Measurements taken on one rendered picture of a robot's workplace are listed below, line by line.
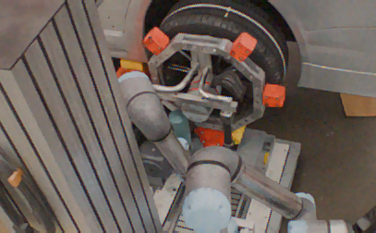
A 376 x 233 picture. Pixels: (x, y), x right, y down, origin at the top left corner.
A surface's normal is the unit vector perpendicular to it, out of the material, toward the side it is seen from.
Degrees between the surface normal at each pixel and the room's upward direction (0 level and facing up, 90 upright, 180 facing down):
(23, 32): 0
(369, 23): 90
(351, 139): 0
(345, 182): 0
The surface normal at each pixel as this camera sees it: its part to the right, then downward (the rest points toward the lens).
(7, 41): -0.11, -0.67
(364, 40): -0.33, 0.72
